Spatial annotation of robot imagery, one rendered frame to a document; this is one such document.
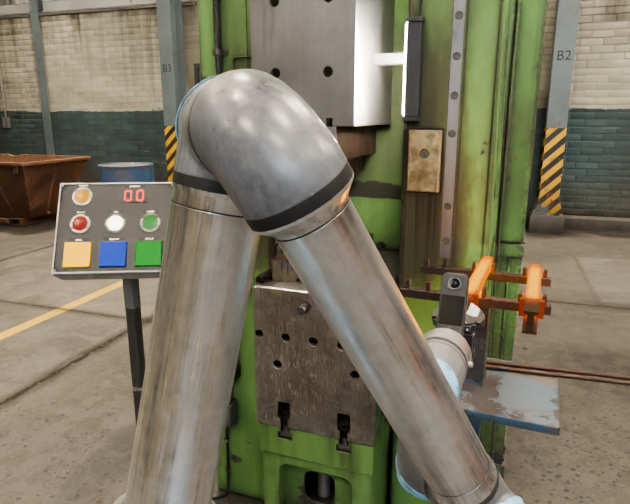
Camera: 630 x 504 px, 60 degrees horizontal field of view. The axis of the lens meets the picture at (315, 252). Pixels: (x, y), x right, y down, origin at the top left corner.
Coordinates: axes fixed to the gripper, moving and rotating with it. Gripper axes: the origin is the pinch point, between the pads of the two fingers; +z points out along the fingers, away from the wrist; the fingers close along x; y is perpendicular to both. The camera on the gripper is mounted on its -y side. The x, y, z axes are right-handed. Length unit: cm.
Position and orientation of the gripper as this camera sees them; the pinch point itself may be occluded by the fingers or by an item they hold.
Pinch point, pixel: (465, 303)
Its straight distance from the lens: 113.5
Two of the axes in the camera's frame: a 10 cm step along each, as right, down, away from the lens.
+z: 4.1, -2.2, 8.8
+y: 0.0, 9.7, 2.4
